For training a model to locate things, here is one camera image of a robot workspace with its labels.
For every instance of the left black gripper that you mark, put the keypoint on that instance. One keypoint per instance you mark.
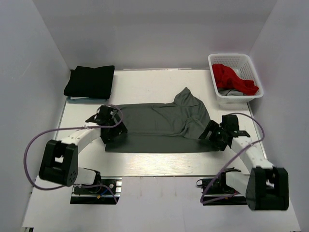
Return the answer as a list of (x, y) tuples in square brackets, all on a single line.
[(118, 130)]

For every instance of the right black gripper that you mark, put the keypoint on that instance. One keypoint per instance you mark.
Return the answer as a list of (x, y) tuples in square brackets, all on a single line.
[(212, 126)]

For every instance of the grey t shirt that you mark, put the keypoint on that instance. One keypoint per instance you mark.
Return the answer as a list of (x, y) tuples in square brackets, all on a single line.
[(164, 127), (230, 92)]

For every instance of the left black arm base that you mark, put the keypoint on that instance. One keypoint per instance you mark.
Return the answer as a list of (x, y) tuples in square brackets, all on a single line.
[(98, 195)]

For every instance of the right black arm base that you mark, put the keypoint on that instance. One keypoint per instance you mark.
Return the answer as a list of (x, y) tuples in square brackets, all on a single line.
[(218, 195)]

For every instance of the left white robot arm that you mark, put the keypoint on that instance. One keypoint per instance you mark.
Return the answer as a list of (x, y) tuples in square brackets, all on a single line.
[(60, 159)]

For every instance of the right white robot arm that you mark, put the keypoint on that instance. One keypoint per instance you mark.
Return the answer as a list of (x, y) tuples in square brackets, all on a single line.
[(263, 185)]

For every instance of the grey t shirt in basket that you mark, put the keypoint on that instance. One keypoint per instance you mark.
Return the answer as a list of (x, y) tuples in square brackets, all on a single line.
[(230, 92)]

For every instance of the folded light blue t shirt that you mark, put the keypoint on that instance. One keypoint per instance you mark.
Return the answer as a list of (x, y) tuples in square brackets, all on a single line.
[(83, 100)]

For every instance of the red t shirt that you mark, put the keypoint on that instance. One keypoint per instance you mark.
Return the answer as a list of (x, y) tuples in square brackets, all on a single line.
[(226, 78)]

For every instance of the folded black t shirt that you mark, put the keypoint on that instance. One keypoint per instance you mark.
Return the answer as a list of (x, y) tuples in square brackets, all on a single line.
[(90, 82)]

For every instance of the white plastic basket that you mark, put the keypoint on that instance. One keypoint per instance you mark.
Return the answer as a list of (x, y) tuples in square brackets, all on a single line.
[(243, 67)]

